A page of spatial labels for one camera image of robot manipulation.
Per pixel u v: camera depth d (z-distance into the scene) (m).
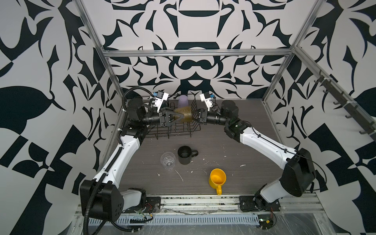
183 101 1.00
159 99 0.61
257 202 0.67
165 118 0.58
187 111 0.61
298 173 0.43
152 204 0.73
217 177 0.83
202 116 0.62
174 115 0.63
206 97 0.67
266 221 0.71
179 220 0.65
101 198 0.39
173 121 0.60
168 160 0.89
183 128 0.98
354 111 0.55
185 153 0.89
